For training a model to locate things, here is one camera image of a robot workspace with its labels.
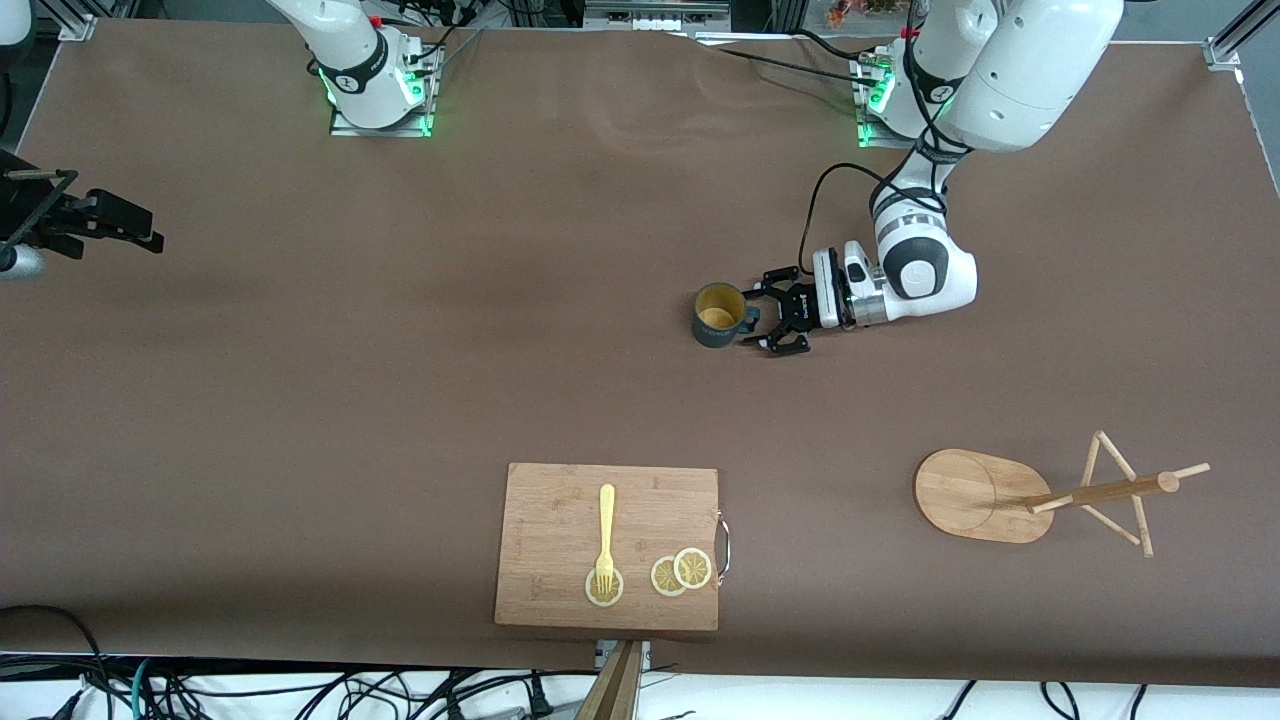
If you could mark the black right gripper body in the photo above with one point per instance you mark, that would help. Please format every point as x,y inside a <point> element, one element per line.
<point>30,215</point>

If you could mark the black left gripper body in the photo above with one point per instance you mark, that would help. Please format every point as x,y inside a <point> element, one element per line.
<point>797,306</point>

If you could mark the teal cup with yellow inside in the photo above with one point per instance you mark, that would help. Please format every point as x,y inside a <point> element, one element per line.
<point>715,335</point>

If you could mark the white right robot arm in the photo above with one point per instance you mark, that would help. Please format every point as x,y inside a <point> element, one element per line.
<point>350,60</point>

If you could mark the wooden mug rack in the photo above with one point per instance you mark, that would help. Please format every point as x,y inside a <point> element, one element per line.
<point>965,495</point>

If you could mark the grey metal rack panel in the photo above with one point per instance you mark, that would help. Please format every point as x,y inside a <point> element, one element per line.
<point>655,12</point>

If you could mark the lemon slice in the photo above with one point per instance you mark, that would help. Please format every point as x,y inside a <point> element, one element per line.
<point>662,578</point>
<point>592,597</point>
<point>693,568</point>

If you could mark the yellow plastic fork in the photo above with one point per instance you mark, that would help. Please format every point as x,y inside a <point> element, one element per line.
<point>606,520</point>

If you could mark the bamboo cutting board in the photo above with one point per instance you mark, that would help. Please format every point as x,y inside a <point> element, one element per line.
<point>550,520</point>

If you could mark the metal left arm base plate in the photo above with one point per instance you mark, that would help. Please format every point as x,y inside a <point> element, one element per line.
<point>862,130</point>

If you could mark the aluminium frame profile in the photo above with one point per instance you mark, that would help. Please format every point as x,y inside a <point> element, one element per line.
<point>1235,40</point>
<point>78,20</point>

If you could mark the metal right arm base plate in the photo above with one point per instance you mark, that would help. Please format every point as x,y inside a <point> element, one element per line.
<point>428,100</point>

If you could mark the wooden post with metal bracket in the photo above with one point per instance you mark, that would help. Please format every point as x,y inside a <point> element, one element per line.
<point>612,690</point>

